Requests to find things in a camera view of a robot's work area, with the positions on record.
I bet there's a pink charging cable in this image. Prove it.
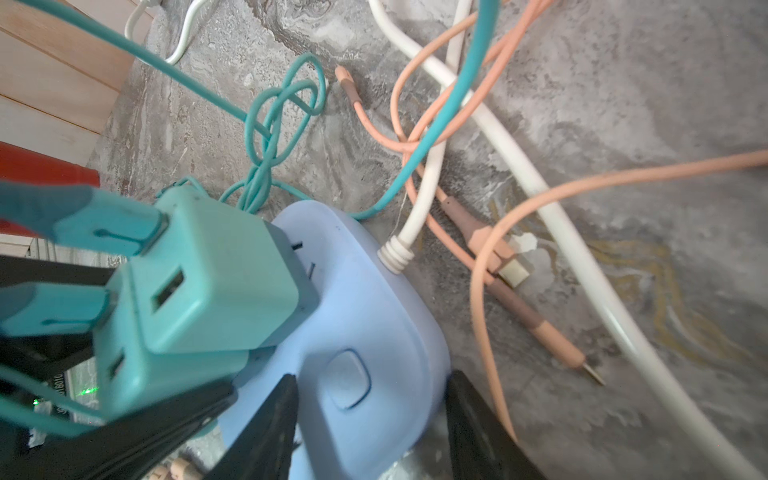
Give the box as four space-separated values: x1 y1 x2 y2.
334 0 768 445

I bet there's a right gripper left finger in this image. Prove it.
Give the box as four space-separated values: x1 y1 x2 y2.
204 374 299 480

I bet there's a red pencil cup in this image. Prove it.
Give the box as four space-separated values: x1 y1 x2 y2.
1 142 101 188

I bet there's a teal charging cable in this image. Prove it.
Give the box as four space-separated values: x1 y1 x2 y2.
0 0 502 439

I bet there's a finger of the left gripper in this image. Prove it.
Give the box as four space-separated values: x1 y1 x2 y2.
1 255 114 381
1 380 237 479

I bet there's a blue power strip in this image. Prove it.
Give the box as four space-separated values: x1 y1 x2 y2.
218 201 450 479

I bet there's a teal usb charger plug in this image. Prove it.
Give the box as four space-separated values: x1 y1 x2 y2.
92 265 250 421
129 186 320 354

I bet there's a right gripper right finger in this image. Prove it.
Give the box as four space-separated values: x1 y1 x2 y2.
445 370 545 480

